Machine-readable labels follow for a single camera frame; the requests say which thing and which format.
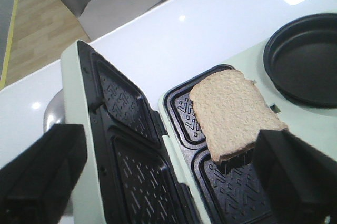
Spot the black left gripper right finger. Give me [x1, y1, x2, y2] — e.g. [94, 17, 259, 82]
[253, 130, 336, 223]

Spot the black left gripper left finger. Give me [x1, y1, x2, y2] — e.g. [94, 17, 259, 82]
[1, 124, 87, 223]

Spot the green breakfast maker lid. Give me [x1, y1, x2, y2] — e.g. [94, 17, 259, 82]
[44, 40, 200, 223]

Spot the green breakfast maker base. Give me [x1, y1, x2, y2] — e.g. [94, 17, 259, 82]
[157, 13, 337, 224]

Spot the black round frying pan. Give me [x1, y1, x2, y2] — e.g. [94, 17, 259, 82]
[263, 13, 336, 108]

